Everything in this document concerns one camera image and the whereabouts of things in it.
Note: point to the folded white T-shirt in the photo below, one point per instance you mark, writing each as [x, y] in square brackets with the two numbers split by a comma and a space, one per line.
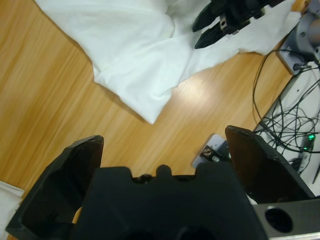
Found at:
[8, 200]

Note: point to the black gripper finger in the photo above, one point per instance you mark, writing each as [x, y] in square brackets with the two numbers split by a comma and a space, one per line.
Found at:
[260, 170]
[55, 187]

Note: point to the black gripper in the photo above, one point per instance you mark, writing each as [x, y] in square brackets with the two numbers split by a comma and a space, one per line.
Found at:
[240, 12]

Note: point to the grey base plate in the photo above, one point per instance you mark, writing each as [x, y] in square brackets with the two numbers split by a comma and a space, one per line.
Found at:
[287, 60]

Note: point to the small device with green light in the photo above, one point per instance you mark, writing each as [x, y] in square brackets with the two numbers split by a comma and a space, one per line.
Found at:
[310, 142]

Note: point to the white t-shirt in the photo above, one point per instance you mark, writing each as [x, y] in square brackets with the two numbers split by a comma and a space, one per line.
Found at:
[130, 50]
[8, 200]

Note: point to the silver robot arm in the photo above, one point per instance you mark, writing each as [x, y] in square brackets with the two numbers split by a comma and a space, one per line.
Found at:
[303, 35]

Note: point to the white block with dark post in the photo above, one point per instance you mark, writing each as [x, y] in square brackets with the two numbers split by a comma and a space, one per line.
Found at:
[212, 145]

